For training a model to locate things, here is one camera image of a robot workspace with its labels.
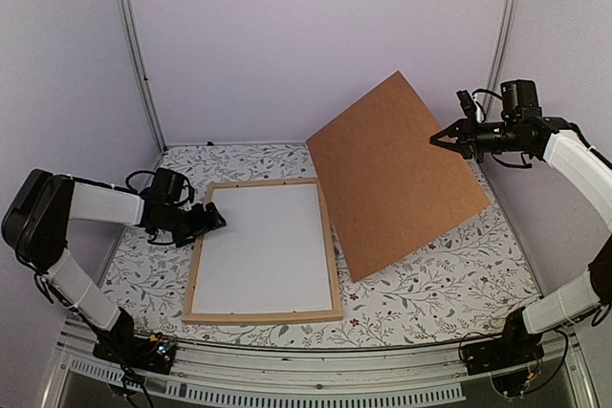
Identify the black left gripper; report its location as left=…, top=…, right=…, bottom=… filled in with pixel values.
left=158, top=202, right=227, bottom=248

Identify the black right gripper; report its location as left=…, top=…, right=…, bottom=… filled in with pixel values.
left=431, top=111, right=527, bottom=163

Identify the brown frame backing board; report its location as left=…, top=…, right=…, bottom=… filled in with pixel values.
left=307, top=72, right=490, bottom=282

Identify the light wooden picture frame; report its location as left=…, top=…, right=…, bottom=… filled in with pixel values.
left=182, top=177, right=344, bottom=326

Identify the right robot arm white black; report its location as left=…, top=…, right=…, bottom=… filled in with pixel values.
left=429, top=79, right=611, bottom=366

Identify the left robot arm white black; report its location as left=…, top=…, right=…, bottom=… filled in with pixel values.
left=1, top=168, right=227, bottom=364

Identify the floral patterned table cover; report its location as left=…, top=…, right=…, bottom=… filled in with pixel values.
left=101, top=144, right=538, bottom=349

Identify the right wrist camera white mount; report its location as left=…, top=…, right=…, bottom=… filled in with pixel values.
left=456, top=90, right=486, bottom=123

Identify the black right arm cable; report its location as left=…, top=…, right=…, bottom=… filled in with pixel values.
left=470, top=87, right=503, bottom=103

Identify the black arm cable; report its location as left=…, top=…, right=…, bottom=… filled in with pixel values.
left=124, top=168, right=159, bottom=192
left=470, top=87, right=503, bottom=103

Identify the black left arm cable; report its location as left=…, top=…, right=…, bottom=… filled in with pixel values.
left=124, top=168, right=159, bottom=192

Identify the right aluminium corner post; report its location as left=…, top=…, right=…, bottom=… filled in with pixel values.
left=480, top=0, right=527, bottom=108

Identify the aluminium corner post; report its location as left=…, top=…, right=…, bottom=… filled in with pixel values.
left=480, top=0, right=527, bottom=108
left=118, top=0, right=167, bottom=153

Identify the front aluminium rail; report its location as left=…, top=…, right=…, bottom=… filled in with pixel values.
left=41, top=320, right=601, bottom=407

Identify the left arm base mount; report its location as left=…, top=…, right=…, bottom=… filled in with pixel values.
left=93, top=331, right=177, bottom=375

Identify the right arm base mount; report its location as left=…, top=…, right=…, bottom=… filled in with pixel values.
left=458, top=310, right=544, bottom=376

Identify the left aluminium corner post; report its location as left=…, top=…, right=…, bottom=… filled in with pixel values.
left=118, top=0, right=167, bottom=153

